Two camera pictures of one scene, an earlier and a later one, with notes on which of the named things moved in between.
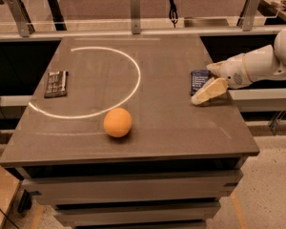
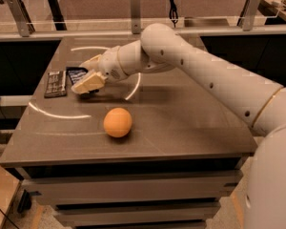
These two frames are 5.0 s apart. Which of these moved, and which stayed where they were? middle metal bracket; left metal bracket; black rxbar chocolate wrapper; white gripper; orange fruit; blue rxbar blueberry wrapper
Moved: white gripper; blue rxbar blueberry wrapper
Stayed: black rxbar chocolate wrapper; middle metal bracket; orange fruit; left metal bracket
